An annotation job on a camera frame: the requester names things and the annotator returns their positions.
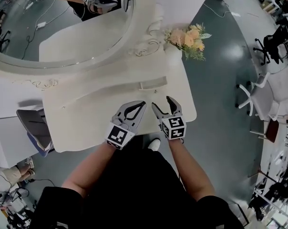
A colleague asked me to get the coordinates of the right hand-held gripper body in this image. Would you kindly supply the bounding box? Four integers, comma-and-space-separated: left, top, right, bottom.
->
159, 114, 187, 141

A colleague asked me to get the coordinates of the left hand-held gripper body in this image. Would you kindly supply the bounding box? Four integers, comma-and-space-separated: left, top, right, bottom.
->
105, 117, 137, 151

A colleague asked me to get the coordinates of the white dressing table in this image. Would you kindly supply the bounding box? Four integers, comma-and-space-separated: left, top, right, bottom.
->
0, 0, 198, 154

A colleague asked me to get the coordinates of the person's left forearm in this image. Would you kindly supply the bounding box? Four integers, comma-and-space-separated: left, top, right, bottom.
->
62, 143, 116, 197

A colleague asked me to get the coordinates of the person's right forearm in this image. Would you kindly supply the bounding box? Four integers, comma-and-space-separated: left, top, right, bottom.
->
167, 138, 216, 203

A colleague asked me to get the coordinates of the oval mirror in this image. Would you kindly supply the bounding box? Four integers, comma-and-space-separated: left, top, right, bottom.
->
0, 0, 134, 62

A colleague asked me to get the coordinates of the person's white shoe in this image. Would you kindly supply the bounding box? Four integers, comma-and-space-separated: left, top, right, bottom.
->
147, 138, 162, 152

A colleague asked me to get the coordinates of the white vase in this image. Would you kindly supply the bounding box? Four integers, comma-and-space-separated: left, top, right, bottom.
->
163, 44, 183, 65

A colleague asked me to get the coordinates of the person's black clothing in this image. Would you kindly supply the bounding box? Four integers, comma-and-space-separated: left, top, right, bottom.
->
33, 136, 245, 229

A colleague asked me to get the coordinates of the peach flower bouquet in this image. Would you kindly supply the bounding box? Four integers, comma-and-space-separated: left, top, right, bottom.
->
162, 22, 213, 62

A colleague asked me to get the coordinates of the purple grey chair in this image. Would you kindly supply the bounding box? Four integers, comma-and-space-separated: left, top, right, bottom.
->
16, 108, 55, 157

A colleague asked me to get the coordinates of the white office chair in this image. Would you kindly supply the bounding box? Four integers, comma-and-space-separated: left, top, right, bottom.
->
235, 67, 288, 122

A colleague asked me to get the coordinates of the brown wooden stool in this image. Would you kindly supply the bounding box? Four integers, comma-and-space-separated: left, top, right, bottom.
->
249, 114, 288, 143

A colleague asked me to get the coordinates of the white cluttered workbench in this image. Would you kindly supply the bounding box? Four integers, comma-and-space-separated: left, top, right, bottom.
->
247, 118, 288, 221

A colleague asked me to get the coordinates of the white side desk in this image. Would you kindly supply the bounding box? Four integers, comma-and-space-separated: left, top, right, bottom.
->
0, 118, 43, 169

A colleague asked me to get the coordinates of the black office chair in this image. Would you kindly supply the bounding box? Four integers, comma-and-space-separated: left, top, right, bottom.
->
253, 24, 288, 65

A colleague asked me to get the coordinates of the black floor cable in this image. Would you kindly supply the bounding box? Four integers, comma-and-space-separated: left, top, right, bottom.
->
27, 177, 54, 188

